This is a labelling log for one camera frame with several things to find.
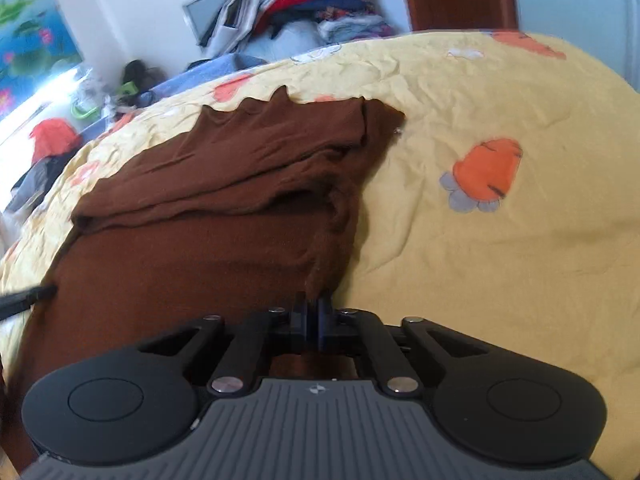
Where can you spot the blue striped sheet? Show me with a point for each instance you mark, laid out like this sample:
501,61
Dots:
210,67

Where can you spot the green plastic item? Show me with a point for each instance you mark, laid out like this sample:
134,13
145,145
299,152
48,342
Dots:
126,89

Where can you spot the pile of mixed clothes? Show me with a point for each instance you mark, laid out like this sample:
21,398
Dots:
310,0

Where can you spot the dark bundle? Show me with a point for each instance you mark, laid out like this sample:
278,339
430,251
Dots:
142,76

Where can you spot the yellow carrot print blanket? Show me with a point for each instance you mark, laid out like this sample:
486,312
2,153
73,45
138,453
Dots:
500,240

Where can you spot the lotus pond wall poster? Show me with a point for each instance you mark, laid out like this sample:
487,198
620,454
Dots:
27,40

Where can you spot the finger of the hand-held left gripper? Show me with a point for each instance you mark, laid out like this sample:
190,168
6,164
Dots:
30,299

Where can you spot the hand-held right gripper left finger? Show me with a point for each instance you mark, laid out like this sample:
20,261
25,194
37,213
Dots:
306,321

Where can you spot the brown garment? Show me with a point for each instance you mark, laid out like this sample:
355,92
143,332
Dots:
200,220

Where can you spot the grey flat panel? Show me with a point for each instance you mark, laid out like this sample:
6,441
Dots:
205,10

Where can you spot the red cloth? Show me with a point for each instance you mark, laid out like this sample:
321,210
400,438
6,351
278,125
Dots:
52,137

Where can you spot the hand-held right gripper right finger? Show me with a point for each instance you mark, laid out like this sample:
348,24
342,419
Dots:
326,321

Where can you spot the dark grey clothes heap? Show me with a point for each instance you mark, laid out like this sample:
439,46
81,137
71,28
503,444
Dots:
37,180

